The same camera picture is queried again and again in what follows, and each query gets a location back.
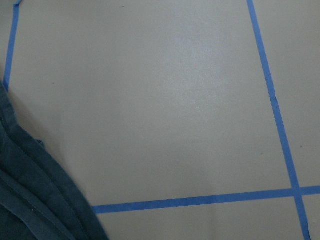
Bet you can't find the black graphic t-shirt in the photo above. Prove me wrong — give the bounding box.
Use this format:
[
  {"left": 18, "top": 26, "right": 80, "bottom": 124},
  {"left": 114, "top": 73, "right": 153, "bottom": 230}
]
[{"left": 0, "top": 87, "right": 107, "bottom": 240}]

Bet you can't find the brown paper table cover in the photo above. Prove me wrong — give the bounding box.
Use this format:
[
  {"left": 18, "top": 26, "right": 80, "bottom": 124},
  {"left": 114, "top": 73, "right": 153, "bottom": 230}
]
[{"left": 9, "top": 0, "right": 320, "bottom": 240}]

